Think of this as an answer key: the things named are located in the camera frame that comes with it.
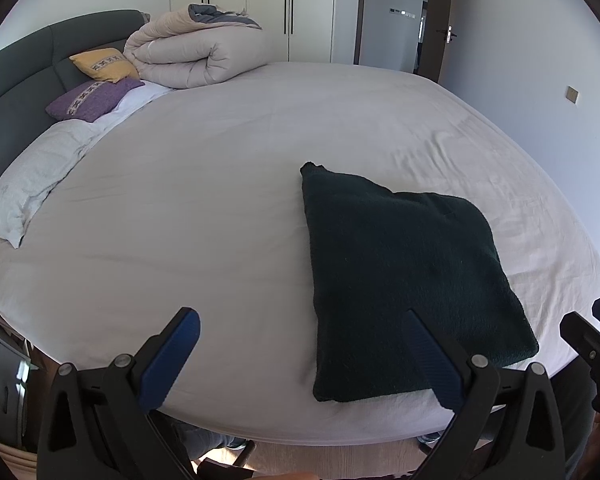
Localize dark grey padded headboard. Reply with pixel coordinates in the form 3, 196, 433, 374
0, 9, 148, 211

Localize person's leg in jeans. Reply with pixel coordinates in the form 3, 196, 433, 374
170, 417, 231, 463

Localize purple patterned pillow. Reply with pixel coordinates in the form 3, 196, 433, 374
45, 78, 146, 123

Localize dark bedside cabinet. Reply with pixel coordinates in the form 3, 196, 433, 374
0, 305, 42, 456

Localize rolled beige duvet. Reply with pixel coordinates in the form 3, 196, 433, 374
124, 3, 276, 90

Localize white pillow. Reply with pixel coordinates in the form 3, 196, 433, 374
100, 81, 178, 121
0, 119, 118, 249

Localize bed with white sheet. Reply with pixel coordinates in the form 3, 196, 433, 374
0, 61, 600, 446

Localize dark green towel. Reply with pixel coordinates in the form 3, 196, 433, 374
300, 161, 540, 403

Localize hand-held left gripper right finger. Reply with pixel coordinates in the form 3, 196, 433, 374
402, 308, 567, 480

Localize yellow patterned pillow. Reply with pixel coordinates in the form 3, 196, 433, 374
69, 48, 141, 83

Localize cream wardrobe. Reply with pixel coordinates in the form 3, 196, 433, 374
169, 0, 337, 64

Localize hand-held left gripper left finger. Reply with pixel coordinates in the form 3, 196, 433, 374
36, 306, 202, 480

